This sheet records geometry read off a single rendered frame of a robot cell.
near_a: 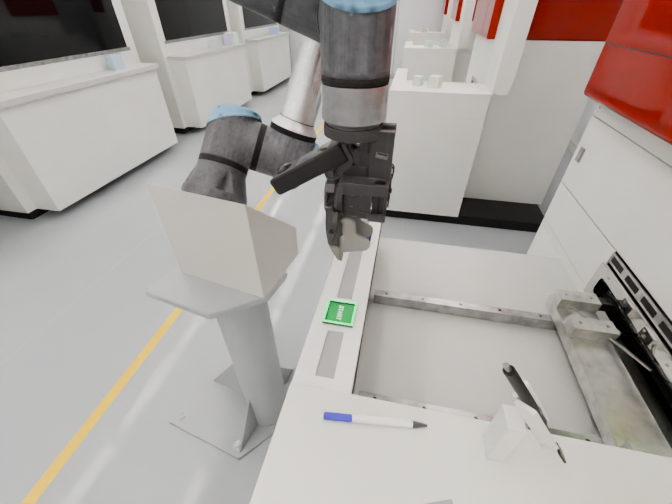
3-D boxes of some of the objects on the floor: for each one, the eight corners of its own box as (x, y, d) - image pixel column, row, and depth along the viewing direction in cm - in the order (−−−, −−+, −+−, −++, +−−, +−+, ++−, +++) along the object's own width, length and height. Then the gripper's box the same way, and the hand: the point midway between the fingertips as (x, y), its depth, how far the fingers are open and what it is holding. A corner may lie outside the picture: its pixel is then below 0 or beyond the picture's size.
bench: (293, 79, 733) (285, -39, 609) (264, 97, 595) (245, -50, 471) (250, 77, 750) (232, -38, 626) (211, 94, 612) (179, -48, 488)
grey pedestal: (169, 423, 136) (70, 285, 86) (233, 343, 168) (188, 207, 117) (271, 477, 121) (225, 348, 70) (320, 378, 153) (313, 239, 102)
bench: (186, 146, 395) (117, -87, 271) (59, 225, 256) (-200, -178, 132) (110, 140, 412) (13, -82, 288) (-47, 211, 274) (-364, -158, 150)
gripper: (394, 137, 34) (377, 283, 47) (398, 114, 41) (382, 247, 54) (315, 132, 35) (320, 275, 48) (332, 110, 42) (333, 240, 55)
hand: (336, 251), depth 51 cm, fingers closed
